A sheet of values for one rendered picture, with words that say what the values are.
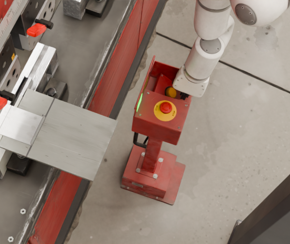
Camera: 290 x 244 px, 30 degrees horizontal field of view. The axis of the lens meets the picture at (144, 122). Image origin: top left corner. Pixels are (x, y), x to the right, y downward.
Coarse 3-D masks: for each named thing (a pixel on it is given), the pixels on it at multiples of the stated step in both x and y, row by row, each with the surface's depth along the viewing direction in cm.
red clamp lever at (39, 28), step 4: (36, 20) 126; (40, 20) 125; (44, 20) 126; (36, 24) 122; (40, 24) 122; (44, 24) 124; (48, 24) 125; (52, 24) 126; (32, 28) 119; (36, 28) 120; (40, 28) 121; (44, 28) 122; (48, 28) 126; (28, 32) 118; (32, 32) 118; (36, 32) 118; (40, 32) 121; (32, 36) 119; (36, 36) 119
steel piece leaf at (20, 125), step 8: (8, 112) 144; (16, 112) 144; (24, 112) 144; (8, 120) 143; (16, 120) 143; (24, 120) 143; (32, 120) 144; (40, 120) 144; (0, 128) 142; (8, 128) 142; (16, 128) 142; (24, 128) 142; (32, 128) 143; (8, 136) 141; (16, 136) 141; (24, 136) 142; (32, 136) 142
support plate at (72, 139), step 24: (24, 96) 146; (48, 96) 147; (48, 120) 144; (72, 120) 145; (96, 120) 145; (0, 144) 140; (24, 144) 141; (48, 144) 141; (72, 144) 142; (96, 144) 142; (72, 168) 139; (96, 168) 140
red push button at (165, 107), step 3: (165, 102) 170; (162, 105) 170; (165, 105) 170; (168, 105) 170; (162, 108) 169; (165, 108) 169; (168, 108) 169; (171, 108) 170; (162, 111) 169; (165, 111) 169; (168, 111) 169
